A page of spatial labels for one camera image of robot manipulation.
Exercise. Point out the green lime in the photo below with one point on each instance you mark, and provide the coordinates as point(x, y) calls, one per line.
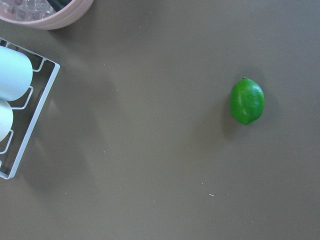
point(246, 101)

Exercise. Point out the light blue cup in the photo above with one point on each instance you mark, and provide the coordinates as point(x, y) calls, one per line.
point(16, 73)

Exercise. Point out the white cup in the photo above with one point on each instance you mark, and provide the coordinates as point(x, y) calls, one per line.
point(6, 118)

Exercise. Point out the pink bowl with ice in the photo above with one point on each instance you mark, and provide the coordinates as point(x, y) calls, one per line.
point(38, 14)

